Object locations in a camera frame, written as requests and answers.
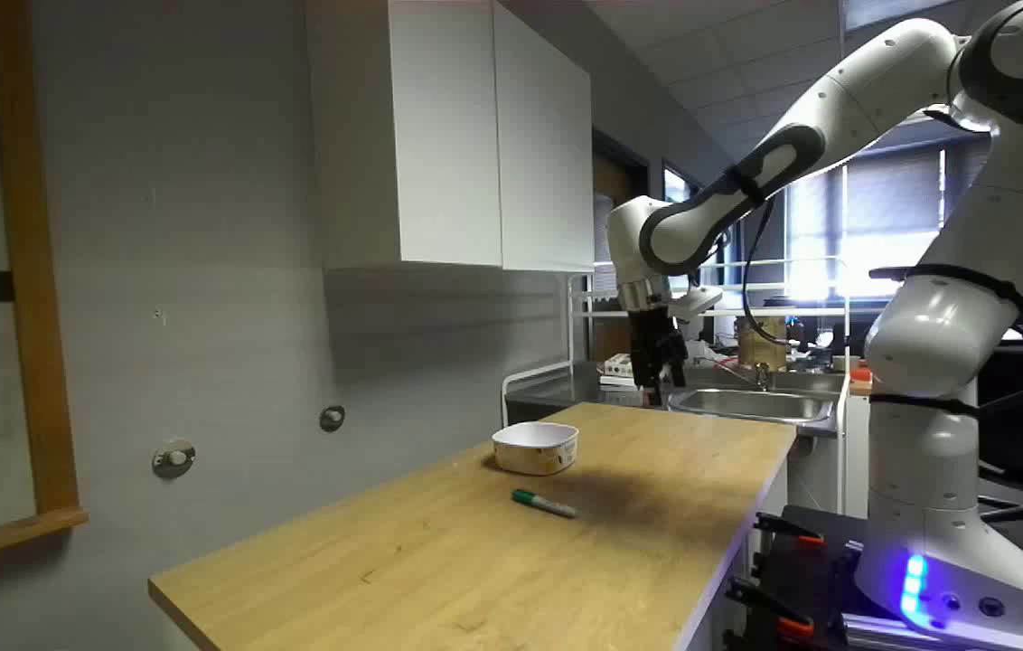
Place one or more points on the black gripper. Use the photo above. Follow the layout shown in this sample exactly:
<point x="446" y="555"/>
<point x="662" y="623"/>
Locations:
<point x="654" y="331"/>

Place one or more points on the green capped grey marker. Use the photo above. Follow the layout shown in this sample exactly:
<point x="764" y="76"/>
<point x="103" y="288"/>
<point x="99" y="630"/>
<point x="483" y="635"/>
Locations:
<point x="542" y="502"/>

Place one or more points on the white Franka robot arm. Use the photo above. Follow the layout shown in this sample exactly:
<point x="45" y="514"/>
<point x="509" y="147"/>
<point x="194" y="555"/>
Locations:
<point x="950" y="363"/>

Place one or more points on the white bowl with lemon print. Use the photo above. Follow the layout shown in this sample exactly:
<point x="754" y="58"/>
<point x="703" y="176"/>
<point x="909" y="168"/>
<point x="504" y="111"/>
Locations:
<point x="533" y="446"/>

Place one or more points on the metal sink basin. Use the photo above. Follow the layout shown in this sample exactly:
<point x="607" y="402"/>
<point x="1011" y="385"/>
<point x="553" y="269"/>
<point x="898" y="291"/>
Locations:
<point x="751" y="402"/>

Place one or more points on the black clamp with orange tip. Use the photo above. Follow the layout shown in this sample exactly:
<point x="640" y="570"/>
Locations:
<point x="775" y="617"/>
<point x="792" y="531"/>

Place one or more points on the wooden framed board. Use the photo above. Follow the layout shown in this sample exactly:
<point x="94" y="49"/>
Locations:
<point x="33" y="300"/>

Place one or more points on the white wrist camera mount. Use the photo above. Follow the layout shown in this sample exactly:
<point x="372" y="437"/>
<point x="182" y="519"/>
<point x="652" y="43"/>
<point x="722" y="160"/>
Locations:
<point x="699" y="310"/>

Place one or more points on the white metal rack frame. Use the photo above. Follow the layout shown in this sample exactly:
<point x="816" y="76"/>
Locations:
<point x="533" y="377"/>

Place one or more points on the white wall cabinet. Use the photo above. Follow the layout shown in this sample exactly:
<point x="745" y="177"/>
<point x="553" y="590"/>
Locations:
<point x="460" y="132"/>

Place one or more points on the round metal wall knob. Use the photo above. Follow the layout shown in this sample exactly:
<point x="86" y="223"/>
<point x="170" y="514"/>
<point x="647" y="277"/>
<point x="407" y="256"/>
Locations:
<point x="335" y="416"/>
<point x="170" y="461"/>

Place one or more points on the black wall switch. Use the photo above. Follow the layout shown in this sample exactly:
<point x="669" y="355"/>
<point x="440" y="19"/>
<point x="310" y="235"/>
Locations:
<point x="0" y="288"/>

